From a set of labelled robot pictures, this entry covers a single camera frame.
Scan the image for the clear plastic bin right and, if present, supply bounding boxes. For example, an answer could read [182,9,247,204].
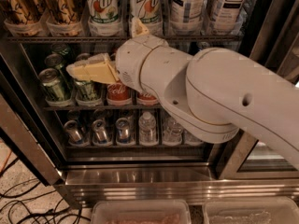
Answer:
[203,197,299,224]

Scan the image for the steel fridge door left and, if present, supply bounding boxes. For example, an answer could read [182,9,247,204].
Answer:
[0,56,64,186]

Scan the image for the clear plastic bin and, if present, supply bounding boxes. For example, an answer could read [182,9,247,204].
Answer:
[203,197,299,224]
[91,200,192,224]

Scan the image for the tea can left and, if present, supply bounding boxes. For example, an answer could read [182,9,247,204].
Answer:
[170,0,204,23]

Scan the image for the black floor cables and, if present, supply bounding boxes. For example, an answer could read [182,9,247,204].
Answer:
[0,156,92,224]

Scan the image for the clear plastic bin left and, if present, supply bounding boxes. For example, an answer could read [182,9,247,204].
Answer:
[91,200,192,224]

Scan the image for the water bottle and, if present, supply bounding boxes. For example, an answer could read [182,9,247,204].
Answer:
[163,117,183,146]
[138,111,157,146]
[184,131,203,146]

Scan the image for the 7up can left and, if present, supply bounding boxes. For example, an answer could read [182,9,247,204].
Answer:
[87,0,119,24]

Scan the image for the red cola can front left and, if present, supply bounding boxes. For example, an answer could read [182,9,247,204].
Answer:
[107,81,130,101]

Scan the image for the red cola can front right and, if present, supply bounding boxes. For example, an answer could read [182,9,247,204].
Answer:
[137,92,157,101]

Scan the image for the wire shelf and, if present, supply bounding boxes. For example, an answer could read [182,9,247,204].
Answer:
[5,35,243,43]
[43,105,162,111]

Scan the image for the water bottle middle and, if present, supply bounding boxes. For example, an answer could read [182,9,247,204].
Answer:
[163,117,183,146]

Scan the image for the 7up can right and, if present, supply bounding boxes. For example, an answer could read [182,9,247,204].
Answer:
[129,0,160,24]

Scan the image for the red cola can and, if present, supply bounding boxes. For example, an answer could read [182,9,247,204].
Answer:
[137,92,157,101]
[107,81,130,101]

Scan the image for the water bottle left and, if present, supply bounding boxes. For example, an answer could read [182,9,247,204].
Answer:
[138,111,157,146]

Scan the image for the silver can bottom middle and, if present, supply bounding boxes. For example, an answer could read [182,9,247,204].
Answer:
[92,119,109,144]

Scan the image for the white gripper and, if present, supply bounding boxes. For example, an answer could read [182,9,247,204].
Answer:
[66,17,168,92]

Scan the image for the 7up can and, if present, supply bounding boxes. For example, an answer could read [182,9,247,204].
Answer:
[87,0,119,24]
[129,0,160,24]

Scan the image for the orange can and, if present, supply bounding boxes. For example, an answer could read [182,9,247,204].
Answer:
[45,0,84,25]
[0,0,40,25]

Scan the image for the green can front left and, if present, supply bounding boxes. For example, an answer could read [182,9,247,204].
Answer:
[38,68,70,102]

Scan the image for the green can front right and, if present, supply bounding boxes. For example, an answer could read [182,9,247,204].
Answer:
[74,79,100,101]

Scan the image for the middle wire shelf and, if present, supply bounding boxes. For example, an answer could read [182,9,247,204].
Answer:
[43,105,162,111]

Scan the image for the glass fridge door right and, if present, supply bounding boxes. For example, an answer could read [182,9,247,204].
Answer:
[216,0,299,179]

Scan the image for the top wire shelf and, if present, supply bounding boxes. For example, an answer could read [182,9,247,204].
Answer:
[5,35,243,43]

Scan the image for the tea can right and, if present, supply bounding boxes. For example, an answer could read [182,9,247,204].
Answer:
[206,0,245,23]

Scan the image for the tea can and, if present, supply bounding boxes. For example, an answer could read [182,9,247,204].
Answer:
[170,0,204,23]
[206,0,245,23]

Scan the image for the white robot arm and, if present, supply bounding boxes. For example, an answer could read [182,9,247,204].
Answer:
[66,21,299,169]

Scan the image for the water bottle right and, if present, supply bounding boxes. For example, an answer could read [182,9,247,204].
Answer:
[184,131,203,146]

